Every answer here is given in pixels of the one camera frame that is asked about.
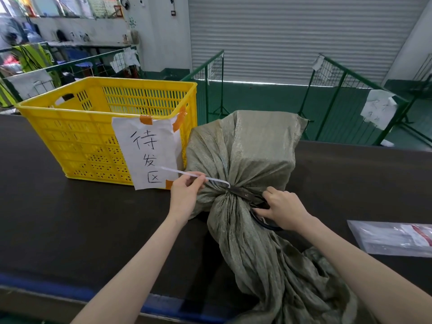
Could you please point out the person's right hand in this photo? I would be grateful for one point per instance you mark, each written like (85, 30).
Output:
(288, 210)

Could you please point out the person's left hand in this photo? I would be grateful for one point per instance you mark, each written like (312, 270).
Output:
(185, 195)

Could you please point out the black scissors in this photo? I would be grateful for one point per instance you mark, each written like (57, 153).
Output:
(243, 193)

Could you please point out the grey-green woven sack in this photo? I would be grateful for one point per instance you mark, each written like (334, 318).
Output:
(256, 145)

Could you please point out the yellow plastic crate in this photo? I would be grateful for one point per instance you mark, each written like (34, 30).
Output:
(77, 145)

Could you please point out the person's right forearm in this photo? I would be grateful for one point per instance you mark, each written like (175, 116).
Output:
(364, 266)

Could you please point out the person's left forearm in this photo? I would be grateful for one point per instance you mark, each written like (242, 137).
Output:
(141, 273)

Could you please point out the orange tape piece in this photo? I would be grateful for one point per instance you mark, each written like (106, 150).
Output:
(146, 120)
(169, 184)
(179, 119)

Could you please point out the white handwritten paper sign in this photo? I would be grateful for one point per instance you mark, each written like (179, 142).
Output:
(148, 148)

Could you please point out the white handwritten paper sheet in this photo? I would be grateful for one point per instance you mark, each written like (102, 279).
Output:
(378, 109)

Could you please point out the crumpled white paper sheet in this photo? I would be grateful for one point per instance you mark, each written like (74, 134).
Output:
(123, 60)

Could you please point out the small white paper tag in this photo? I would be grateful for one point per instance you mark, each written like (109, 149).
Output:
(318, 63)

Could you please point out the grey roller shutter door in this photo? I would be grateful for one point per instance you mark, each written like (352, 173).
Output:
(287, 37)

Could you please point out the grey workbench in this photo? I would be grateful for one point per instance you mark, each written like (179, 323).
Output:
(87, 45)

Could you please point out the yellow-green safety vest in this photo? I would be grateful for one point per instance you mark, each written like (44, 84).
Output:
(33, 57)
(5, 96)

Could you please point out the black wall fan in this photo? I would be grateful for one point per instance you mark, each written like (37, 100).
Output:
(125, 3)

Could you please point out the row of wall posters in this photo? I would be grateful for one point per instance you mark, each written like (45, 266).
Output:
(67, 6)

